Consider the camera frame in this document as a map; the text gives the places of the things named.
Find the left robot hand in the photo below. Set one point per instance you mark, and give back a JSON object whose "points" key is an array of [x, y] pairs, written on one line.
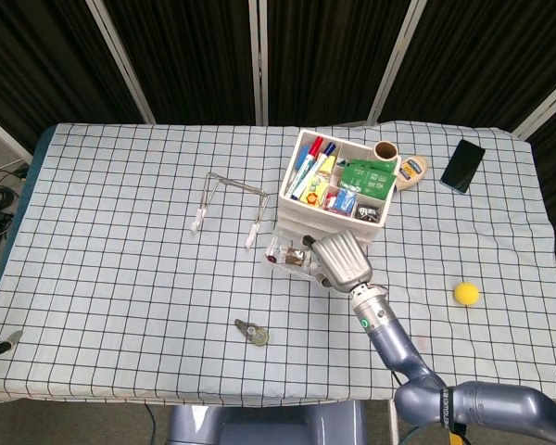
{"points": [[0, 347]]}

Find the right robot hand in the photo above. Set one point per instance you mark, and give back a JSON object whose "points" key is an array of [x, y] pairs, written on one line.
{"points": [[343, 262]]}

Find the clear drawer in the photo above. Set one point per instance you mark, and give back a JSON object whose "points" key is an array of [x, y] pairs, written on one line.
{"points": [[296, 223], [287, 271]]}

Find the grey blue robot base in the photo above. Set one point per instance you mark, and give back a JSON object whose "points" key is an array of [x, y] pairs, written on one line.
{"points": [[259, 426]]}

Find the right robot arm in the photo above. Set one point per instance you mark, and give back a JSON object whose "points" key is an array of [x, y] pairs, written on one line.
{"points": [[398, 343]]}

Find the clear top drawer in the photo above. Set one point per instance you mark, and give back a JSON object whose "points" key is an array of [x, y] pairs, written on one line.
{"points": [[296, 223]]}

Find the brown square item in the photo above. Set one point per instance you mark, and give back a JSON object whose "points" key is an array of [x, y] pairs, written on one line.
{"points": [[295, 257]]}

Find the black binder clips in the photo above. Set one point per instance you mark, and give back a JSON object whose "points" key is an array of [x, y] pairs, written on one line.
{"points": [[368, 213]]}

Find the red packet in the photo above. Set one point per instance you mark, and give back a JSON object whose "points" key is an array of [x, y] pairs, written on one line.
{"points": [[330, 204]]}

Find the blue white packet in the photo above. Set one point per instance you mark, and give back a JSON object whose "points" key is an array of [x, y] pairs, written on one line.
{"points": [[345, 199]]}

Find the dark oval trinket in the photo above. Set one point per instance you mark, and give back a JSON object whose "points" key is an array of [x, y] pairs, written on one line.
{"points": [[272, 258]]}

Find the yellow cartoon packet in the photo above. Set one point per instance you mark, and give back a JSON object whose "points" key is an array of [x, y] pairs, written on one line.
{"points": [[316, 192]]}

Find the green tea packet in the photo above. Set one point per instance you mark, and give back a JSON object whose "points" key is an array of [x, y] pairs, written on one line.
{"points": [[368, 178]]}

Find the yellow sticky notes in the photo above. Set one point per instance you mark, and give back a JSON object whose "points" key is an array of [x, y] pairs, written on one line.
{"points": [[328, 165]]}

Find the grey correction tape dispenser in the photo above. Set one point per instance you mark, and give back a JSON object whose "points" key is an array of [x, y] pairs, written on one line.
{"points": [[258, 336]]}

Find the blue cap whiteboard marker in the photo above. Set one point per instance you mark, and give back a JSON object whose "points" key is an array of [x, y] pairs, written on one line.
{"points": [[329, 149]]}

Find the brown cardboard tape roll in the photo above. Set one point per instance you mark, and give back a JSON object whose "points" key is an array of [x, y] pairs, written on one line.
{"points": [[376, 153]]}

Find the red cap whiteboard marker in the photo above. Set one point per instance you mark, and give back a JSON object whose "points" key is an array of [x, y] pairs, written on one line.
{"points": [[317, 146]]}

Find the yellow foam ball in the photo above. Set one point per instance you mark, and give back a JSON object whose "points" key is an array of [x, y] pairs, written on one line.
{"points": [[466, 293]]}

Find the checked light blue tablecloth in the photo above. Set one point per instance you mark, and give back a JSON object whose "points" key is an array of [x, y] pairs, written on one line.
{"points": [[120, 278]]}

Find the black smartphone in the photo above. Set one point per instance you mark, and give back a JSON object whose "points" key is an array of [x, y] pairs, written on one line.
{"points": [[462, 166]]}

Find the white metal table leg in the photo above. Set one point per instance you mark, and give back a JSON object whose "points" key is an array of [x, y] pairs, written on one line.
{"points": [[393, 431]]}

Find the white drawer organizer with supplies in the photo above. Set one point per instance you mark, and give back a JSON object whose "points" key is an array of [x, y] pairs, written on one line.
{"points": [[324, 218]]}

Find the black folding screen white frame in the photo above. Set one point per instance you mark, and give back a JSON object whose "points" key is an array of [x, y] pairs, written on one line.
{"points": [[190, 55]]}

